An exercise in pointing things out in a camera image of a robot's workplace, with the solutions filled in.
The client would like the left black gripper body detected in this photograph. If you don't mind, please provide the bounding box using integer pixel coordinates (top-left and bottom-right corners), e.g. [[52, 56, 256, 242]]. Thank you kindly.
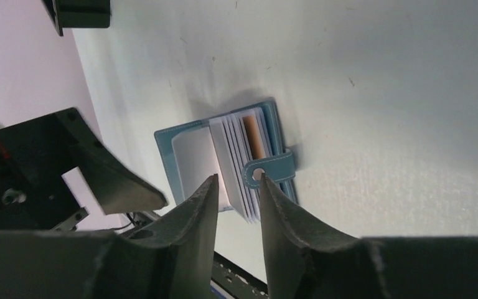
[[0, 108, 90, 230]]

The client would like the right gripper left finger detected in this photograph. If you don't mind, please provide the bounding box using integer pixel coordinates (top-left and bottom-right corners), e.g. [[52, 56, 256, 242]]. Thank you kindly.
[[0, 175, 219, 298]]

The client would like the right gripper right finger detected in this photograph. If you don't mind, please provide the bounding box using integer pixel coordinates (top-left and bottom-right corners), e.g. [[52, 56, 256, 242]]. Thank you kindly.
[[260, 176, 478, 298]]

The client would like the blue card holder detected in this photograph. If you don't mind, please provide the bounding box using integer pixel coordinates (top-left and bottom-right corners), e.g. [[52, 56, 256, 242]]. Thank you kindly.
[[154, 99, 298, 223]]

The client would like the black plastic bin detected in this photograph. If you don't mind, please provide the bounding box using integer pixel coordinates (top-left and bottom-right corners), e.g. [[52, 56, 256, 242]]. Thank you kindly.
[[42, 0, 111, 37]]

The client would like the orange credit card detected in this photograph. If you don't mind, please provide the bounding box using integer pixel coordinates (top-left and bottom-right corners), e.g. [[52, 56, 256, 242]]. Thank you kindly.
[[243, 115, 267, 159]]

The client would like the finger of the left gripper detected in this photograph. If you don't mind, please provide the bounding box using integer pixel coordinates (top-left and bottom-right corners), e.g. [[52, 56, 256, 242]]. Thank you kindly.
[[55, 108, 168, 215]]

